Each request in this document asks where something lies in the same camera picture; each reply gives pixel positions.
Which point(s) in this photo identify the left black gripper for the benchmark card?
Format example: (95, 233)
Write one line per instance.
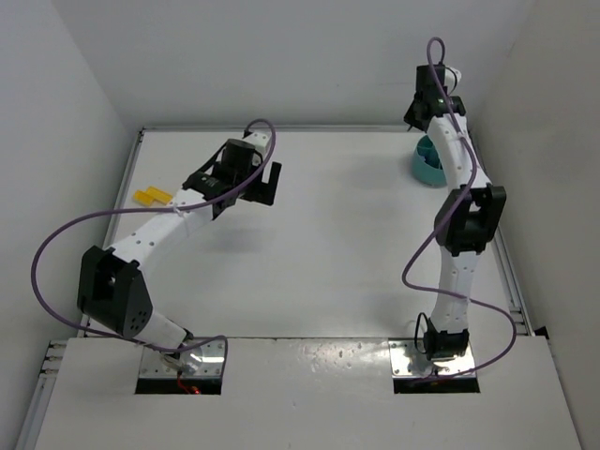
(262, 188)

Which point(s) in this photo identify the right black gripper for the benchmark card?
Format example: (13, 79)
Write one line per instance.
(413, 115)

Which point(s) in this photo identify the yellow lego brick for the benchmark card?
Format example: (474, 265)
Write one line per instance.
(158, 196)

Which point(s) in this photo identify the yellow lego plate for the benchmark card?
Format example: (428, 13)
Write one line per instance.
(143, 198)

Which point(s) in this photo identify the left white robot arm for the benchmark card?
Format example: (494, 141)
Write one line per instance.
(113, 287)

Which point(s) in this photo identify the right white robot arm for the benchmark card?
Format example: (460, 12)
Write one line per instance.
(468, 218)

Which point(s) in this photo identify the teal divided round container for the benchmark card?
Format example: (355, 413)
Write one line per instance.
(426, 165)

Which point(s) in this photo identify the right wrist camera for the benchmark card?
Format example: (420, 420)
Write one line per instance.
(451, 80)

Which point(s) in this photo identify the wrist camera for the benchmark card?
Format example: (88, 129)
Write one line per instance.
(451, 80)
(261, 143)

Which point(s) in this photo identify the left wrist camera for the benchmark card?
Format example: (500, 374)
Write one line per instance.
(261, 143)

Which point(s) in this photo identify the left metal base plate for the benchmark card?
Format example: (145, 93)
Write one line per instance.
(202, 363)

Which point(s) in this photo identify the metal base plate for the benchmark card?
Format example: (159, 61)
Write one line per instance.
(202, 363)
(408, 364)

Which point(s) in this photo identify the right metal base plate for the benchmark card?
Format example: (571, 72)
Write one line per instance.
(408, 364)

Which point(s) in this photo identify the aluminium frame rail left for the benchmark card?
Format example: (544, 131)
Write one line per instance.
(48, 348)

